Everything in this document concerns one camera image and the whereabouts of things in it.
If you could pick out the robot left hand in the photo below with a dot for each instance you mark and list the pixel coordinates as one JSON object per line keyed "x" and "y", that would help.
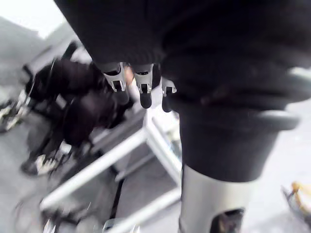
{"x": 194, "y": 48}

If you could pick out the person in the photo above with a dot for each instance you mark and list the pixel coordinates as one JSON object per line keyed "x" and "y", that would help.
{"x": 82, "y": 106}

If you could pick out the yellow and white item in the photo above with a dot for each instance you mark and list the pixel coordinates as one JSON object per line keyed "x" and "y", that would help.
{"x": 300, "y": 196}

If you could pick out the white metal frame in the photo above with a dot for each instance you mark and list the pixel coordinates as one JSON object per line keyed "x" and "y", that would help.
{"x": 97, "y": 167}

